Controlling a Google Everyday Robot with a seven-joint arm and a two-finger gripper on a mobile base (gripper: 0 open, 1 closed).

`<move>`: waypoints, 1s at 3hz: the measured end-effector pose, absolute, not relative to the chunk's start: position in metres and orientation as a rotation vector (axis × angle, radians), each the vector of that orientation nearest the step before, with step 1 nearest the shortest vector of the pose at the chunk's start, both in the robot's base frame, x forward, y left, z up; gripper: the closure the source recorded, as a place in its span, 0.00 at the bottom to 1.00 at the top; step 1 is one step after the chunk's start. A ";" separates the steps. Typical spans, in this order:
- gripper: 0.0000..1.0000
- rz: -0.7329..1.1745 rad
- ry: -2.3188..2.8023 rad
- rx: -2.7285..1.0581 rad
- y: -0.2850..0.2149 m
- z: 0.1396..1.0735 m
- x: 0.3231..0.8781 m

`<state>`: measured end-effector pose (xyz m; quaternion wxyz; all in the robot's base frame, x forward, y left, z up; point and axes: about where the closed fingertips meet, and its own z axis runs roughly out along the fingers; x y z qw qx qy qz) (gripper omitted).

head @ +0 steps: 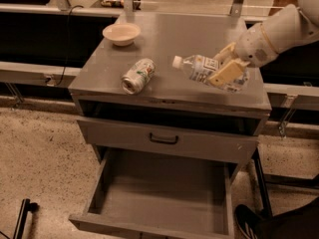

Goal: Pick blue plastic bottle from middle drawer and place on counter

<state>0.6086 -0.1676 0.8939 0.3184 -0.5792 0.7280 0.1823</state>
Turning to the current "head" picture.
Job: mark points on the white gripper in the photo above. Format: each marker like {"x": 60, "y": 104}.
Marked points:
{"x": 253, "y": 48}

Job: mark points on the clear plastic bottle white cap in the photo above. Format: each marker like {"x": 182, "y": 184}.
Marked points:
{"x": 199, "y": 68}

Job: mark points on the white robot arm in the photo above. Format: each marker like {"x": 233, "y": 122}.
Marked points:
{"x": 292, "y": 26}

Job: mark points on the closed grey top drawer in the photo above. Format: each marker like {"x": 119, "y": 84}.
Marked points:
{"x": 192, "y": 143}

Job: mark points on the grey drawer cabinet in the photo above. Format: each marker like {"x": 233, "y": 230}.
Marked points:
{"x": 169, "y": 98}

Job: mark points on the open grey middle drawer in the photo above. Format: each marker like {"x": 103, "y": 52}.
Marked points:
{"x": 141, "y": 195}

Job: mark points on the black metal stand leg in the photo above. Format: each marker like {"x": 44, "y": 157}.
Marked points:
{"x": 267, "y": 210}

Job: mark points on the white green soda can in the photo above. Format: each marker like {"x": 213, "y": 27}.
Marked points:
{"x": 138, "y": 76}

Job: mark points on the white ceramic bowl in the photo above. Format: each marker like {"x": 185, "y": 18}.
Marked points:
{"x": 122, "y": 34}

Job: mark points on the black white sneaker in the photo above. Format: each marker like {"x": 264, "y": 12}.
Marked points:
{"x": 246, "y": 221}

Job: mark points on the person in dark clothes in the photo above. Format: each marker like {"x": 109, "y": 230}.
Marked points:
{"x": 300, "y": 223}

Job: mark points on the black object on floor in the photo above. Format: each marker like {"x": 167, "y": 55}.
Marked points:
{"x": 27, "y": 206}

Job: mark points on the black drawer handle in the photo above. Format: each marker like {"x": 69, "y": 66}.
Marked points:
{"x": 163, "y": 139}

